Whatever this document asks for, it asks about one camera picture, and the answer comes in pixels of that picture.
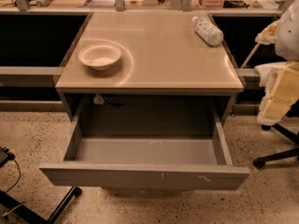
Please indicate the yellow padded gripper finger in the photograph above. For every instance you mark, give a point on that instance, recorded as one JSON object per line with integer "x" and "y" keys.
{"x": 268, "y": 35}
{"x": 281, "y": 92}

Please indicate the grey top drawer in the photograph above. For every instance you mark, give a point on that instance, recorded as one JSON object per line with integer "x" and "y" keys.
{"x": 147, "y": 142}

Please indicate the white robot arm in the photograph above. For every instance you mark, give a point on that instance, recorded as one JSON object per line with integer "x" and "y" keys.
{"x": 287, "y": 36}

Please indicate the grey drawer cabinet desk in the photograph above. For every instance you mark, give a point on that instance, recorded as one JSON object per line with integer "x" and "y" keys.
{"x": 162, "y": 55}

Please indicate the white stick with black tip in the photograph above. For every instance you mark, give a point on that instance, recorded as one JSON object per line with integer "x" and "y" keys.
{"x": 250, "y": 55}

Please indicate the black office chair base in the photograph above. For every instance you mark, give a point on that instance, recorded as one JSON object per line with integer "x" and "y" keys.
{"x": 275, "y": 144}

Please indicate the white chair seat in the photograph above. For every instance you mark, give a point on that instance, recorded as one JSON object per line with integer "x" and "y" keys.
{"x": 268, "y": 73}

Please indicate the clear plastic water bottle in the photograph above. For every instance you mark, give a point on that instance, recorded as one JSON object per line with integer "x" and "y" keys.
{"x": 209, "y": 32}

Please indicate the white paper bowl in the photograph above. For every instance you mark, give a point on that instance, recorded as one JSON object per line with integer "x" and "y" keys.
{"x": 100, "y": 57}

